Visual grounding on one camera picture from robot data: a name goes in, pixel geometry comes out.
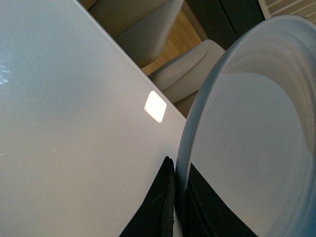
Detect beige chair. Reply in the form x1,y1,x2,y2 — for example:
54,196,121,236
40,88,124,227
80,0,183,68
149,39,225,117

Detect light blue round plate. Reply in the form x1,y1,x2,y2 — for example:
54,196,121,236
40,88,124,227
176,15,316,237

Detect beige chair right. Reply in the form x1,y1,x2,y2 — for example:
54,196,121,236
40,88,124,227
149,39,225,117

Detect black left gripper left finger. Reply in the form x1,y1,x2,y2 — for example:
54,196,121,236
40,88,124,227
120,157,175,237

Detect dark kitchen counter cabinet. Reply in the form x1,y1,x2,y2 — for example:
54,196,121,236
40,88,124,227
186,0,265,50

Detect beige chair left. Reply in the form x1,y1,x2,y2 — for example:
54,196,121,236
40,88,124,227
80,0,183,68

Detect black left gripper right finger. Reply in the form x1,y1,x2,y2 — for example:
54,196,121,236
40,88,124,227
175,164,257,237

